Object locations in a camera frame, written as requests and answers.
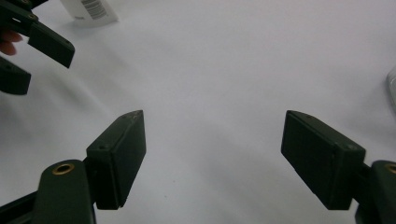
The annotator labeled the white paper sheet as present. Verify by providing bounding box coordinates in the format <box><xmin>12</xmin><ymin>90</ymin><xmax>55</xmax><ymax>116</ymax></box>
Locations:
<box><xmin>0</xmin><ymin>0</ymin><xmax>396</xmax><ymax>224</ymax></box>

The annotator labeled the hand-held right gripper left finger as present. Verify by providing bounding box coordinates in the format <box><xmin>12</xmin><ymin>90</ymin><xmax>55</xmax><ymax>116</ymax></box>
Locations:
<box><xmin>84</xmin><ymin>109</ymin><xmax>148</xmax><ymax>211</ymax></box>

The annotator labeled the white and blue refill pouch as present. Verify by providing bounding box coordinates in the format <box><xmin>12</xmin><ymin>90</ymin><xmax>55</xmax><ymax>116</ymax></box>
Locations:
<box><xmin>59</xmin><ymin>0</ymin><xmax>120</xmax><ymax>28</ymax></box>

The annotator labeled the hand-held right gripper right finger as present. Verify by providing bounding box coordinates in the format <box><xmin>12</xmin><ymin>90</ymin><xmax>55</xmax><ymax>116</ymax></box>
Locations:
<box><xmin>279</xmin><ymin>109</ymin><xmax>367</xmax><ymax>211</ymax></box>

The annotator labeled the white object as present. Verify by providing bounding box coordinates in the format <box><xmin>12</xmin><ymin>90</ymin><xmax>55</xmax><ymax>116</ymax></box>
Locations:
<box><xmin>386</xmin><ymin>65</ymin><xmax>396</xmax><ymax>116</ymax></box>

